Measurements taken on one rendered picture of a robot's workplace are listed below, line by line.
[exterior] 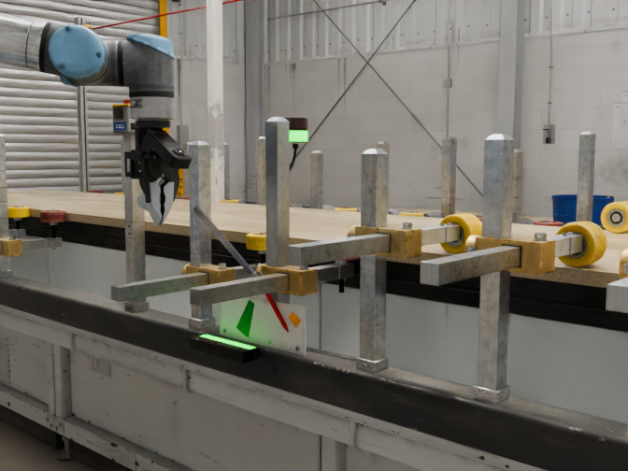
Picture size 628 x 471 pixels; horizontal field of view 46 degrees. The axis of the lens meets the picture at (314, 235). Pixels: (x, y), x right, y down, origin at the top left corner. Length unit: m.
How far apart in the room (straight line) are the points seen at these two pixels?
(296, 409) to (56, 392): 1.40
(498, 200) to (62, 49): 0.79
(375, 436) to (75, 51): 0.89
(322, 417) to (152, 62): 0.79
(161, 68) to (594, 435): 1.02
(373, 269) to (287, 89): 10.15
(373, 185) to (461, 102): 8.26
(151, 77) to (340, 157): 9.24
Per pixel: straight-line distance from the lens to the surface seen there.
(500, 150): 1.21
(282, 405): 1.63
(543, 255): 1.19
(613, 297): 0.90
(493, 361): 1.26
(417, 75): 9.98
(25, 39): 1.43
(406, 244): 1.31
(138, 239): 1.93
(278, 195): 1.51
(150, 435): 2.46
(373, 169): 1.35
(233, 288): 1.40
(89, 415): 2.75
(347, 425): 1.52
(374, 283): 1.37
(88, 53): 1.40
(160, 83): 1.53
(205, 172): 1.71
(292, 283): 1.49
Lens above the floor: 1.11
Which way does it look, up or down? 7 degrees down
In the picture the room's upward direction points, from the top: straight up
